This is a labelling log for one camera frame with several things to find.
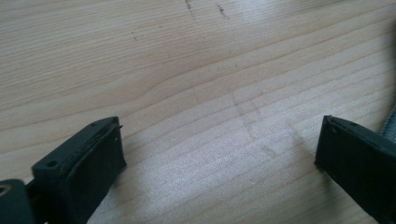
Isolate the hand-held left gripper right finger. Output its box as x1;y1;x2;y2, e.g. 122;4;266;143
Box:
314;115;396;224

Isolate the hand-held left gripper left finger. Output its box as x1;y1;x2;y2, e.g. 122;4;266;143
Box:
27;116;128;224

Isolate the grey ribbed cable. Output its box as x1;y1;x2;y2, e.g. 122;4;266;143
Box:
380;101;396;145

